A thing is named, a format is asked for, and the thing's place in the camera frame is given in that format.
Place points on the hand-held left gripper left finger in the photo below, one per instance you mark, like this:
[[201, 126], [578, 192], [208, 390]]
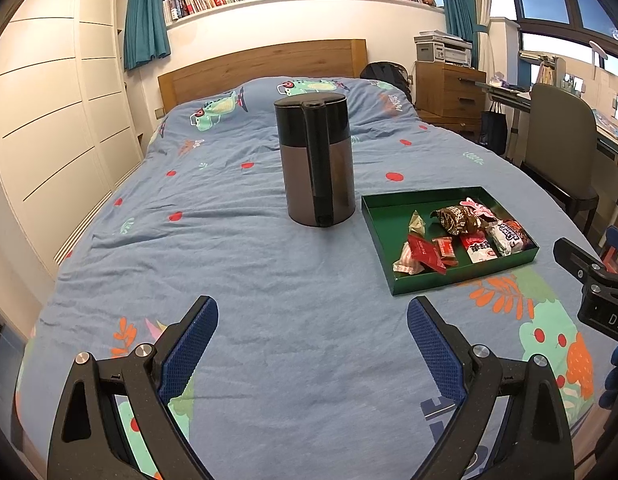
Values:
[[189, 350]]

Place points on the grey chair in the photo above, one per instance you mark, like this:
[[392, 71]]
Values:
[[564, 135]]

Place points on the red and white snack packet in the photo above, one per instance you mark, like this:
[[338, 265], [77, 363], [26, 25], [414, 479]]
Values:
[[479, 249]]

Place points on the green cardboard tray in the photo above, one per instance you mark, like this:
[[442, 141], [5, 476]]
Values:
[[389, 230]]

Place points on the black and brown kettle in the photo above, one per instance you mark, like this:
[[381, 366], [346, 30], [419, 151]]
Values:
[[299, 175]]

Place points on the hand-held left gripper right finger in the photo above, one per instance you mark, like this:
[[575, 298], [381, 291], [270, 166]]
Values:
[[436, 355]]

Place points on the pink and white candy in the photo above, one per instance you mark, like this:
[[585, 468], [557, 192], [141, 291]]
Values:
[[406, 260]]

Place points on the dark red snack packet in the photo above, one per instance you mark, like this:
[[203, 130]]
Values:
[[424, 252]]

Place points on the small red candy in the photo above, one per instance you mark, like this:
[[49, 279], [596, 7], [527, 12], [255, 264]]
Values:
[[445, 249]]

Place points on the black tote bag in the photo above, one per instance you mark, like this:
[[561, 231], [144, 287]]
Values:
[[494, 130]]

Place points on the white and brown cookie packet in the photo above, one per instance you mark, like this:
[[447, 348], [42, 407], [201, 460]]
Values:
[[509, 235]]

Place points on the grey printer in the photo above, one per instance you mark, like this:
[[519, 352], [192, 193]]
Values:
[[441, 50]]

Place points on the black backpack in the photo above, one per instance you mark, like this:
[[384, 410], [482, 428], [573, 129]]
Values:
[[389, 75]]

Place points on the wooden dresser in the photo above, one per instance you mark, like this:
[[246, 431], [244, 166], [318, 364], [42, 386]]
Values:
[[439, 90]]

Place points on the wooden headboard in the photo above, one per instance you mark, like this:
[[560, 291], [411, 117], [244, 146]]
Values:
[[264, 60]]

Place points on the cream wardrobe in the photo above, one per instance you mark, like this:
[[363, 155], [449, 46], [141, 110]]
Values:
[[49, 110]]

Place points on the pink cartoon-shaped snack packet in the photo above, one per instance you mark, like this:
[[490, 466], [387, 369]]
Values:
[[481, 208]]

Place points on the glass-topped desk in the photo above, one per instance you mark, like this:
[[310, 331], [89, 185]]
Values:
[[609, 142]]

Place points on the teal curtain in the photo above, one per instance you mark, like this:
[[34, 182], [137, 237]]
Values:
[[456, 0], [146, 15]]

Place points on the beige candy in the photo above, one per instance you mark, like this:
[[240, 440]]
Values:
[[417, 222]]

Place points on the white desk lamp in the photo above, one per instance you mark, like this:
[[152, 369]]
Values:
[[599, 52]]

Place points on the blue printed blanket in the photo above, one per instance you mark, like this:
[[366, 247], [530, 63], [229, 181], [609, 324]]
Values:
[[239, 270]]

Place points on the brown snack packet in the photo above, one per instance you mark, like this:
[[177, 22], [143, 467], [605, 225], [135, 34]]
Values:
[[459, 219]]

